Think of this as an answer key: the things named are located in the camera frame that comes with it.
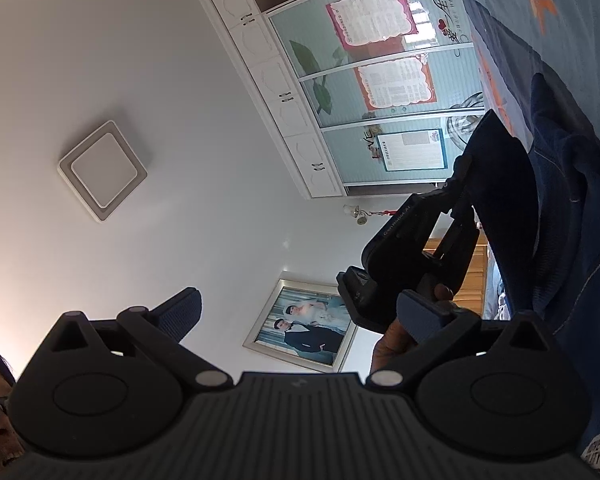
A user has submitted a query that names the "blue knit sweater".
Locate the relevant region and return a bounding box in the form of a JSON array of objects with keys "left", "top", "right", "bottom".
[{"left": 461, "top": 72, "right": 600, "bottom": 480}]

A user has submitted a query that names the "framed wedding photo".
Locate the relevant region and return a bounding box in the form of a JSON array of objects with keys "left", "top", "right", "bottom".
[{"left": 243, "top": 271, "right": 360, "bottom": 374}]

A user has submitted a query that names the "light blue garment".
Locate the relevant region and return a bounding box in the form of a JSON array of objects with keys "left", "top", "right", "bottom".
[{"left": 484, "top": 259, "right": 512, "bottom": 322}]

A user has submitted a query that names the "square ceiling light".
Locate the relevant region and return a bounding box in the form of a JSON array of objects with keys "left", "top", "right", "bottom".
[{"left": 57, "top": 120, "right": 149, "bottom": 222}]

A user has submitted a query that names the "blue-bordered poster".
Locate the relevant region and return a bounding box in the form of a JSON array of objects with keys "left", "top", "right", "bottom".
[{"left": 375, "top": 129, "right": 447, "bottom": 171}]

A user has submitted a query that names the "orange-bordered poster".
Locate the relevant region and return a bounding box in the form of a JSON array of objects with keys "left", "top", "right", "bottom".
[{"left": 355, "top": 57, "right": 437, "bottom": 111}]

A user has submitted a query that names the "wooden cabinet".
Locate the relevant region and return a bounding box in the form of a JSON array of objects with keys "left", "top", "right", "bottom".
[{"left": 422, "top": 237, "right": 489, "bottom": 319}]

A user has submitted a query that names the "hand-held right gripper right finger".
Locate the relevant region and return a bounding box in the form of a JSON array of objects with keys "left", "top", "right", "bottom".
[{"left": 366, "top": 290, "right": 559, "bottom": 391}]

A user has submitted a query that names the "person's left hand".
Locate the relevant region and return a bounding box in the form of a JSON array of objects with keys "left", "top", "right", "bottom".
[{"left": 371, "top": 283, "right": 456, "bottom": 380}]

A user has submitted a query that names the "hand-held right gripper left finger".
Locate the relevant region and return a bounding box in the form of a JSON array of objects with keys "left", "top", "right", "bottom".
[{"left": 45, "top": 287, "right": 234, "bottom": 395}]

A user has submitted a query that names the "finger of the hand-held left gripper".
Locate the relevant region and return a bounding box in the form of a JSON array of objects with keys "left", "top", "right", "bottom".
[
  {"left": 441, "top": 154, "right": 476, "bottom": 211},
  {"left": 422, "top": 207, "right": 481, "bottom": 288}
]

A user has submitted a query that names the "white wardrobe with glass doors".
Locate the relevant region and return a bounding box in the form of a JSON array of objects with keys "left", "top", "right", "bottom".
[{"left": 177, "top": 0, "right": 487, "bottom": 200}]

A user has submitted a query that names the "pink-bordered poster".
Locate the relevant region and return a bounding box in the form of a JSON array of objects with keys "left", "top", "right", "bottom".
[{"left": 326, "top": 0, "right": 419, "bottom": 52}]

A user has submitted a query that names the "wall hanging ornament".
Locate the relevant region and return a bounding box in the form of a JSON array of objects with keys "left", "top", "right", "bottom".
[{"left": 343, "top": 203, "right": 397, "bottom": 226}]

